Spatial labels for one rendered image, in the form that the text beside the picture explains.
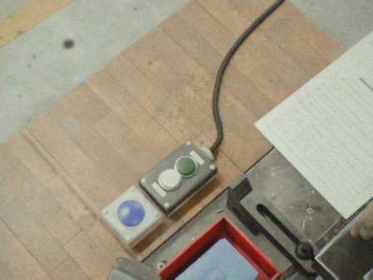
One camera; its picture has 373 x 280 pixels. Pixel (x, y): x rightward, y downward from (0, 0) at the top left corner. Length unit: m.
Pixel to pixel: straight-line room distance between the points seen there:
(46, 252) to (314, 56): 0.55
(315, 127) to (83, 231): 0.40
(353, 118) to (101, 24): 1.31
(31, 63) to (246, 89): 1.21
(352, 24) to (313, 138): 1.25
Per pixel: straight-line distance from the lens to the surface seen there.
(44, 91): 2.35
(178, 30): 1.35
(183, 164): 1.19
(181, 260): 1.15
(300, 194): 1.22
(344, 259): 0.94
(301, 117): 1.28
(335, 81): 1.32
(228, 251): 1.13
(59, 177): 1.24
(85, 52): 2.40
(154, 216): 1.17
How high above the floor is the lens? 2.03
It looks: 65 degrees down
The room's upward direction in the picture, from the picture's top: 1 degrees counter-clockwise
